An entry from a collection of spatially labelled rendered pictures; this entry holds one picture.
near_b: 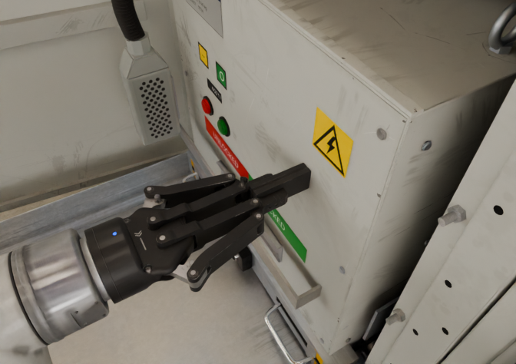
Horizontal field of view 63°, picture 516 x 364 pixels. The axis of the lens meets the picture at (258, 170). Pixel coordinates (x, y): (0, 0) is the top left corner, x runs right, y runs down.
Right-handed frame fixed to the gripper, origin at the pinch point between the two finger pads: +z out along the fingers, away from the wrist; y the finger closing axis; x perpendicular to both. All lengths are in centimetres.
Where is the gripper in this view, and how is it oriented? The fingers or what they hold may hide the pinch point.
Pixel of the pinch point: (280, 186)
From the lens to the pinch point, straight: 46.9
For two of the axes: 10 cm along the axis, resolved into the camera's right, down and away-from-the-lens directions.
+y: 5.0, 6.3, -5.9
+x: 0.0, -6.8, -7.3
